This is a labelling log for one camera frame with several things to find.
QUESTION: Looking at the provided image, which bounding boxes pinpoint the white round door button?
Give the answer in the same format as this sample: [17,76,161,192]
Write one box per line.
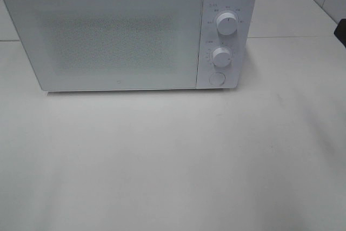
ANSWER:
[209,72,226,86]

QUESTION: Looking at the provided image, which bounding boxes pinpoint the white round knob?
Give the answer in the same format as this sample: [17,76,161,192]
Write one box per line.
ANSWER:
[211,47,232,68]
[216,10,238,36]

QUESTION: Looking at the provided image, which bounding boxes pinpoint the white microwave door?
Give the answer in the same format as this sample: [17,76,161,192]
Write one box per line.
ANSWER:
[4,0,202,91]

